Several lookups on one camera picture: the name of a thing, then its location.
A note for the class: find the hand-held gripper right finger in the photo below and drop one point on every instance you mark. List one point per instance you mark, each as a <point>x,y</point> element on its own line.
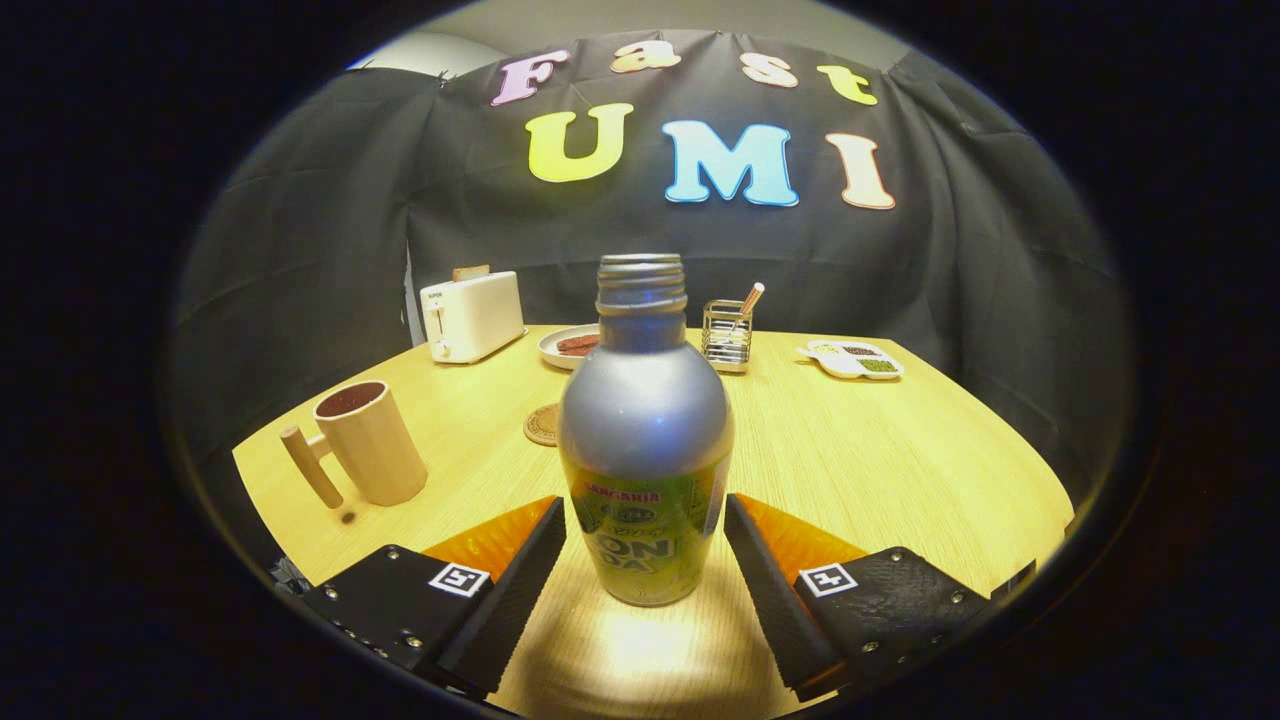
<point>775,600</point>

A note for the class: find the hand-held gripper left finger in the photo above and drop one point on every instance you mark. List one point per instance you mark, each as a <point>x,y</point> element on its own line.
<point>510,610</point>

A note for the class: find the round brown cork coaster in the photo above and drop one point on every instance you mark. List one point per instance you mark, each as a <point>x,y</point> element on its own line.
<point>540,428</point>

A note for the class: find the silver bottle with green label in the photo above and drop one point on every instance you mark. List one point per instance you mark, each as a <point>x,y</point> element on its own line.
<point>645,420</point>

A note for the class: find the light wooden table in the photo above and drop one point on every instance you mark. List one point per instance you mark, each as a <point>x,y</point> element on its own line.
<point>880,450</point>

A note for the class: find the white divided condiment dish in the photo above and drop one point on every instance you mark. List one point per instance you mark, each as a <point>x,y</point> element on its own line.
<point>850,360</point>

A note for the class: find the round white plate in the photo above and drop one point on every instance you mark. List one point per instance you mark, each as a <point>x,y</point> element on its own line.
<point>552,350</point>

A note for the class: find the brown meat piece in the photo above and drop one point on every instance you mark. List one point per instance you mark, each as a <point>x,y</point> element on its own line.
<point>582,341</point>
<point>575,351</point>

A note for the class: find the white toaster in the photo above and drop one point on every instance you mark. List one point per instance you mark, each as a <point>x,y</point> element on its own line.
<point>475,315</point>

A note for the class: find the toast slice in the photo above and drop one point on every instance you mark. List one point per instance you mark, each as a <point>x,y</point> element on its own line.
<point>470,272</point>

